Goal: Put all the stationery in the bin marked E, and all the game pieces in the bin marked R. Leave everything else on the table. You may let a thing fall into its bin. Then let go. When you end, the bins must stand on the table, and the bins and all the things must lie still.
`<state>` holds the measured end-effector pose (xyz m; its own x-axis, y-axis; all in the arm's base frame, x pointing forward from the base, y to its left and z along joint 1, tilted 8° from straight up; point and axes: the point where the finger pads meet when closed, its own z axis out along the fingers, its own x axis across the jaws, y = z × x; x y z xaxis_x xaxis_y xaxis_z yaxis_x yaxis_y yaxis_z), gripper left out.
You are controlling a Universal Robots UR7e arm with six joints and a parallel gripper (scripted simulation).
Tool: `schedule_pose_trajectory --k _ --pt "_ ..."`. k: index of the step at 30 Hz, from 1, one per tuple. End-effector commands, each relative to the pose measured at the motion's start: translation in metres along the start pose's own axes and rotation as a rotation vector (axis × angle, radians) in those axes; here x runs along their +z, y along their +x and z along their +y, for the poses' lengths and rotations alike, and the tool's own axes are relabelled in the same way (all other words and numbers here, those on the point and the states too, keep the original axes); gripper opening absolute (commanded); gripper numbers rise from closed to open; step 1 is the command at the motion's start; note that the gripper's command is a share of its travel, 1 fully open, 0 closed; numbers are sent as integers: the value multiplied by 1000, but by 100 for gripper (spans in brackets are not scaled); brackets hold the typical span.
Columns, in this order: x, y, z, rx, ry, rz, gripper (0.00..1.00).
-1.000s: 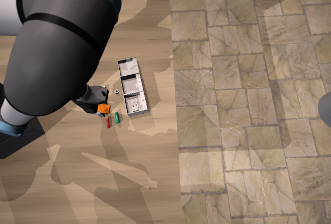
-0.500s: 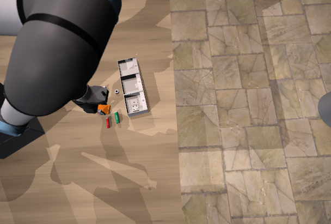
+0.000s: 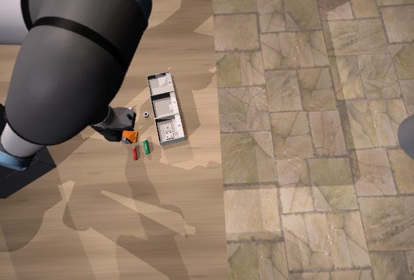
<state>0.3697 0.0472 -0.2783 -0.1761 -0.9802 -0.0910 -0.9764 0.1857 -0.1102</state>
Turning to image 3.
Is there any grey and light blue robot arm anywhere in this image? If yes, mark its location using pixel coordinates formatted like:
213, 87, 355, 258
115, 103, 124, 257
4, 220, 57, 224
0, 0, 153, 170

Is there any white domino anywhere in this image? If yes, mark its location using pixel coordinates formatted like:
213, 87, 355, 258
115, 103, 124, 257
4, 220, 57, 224
163, 124, 174, 140

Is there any grey rack of three bins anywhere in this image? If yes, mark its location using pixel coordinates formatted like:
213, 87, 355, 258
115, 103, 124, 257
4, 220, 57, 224
147, 71, 186, 146

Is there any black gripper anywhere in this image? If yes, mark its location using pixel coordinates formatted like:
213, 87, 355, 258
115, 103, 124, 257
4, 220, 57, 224
89, 105, 136, 144

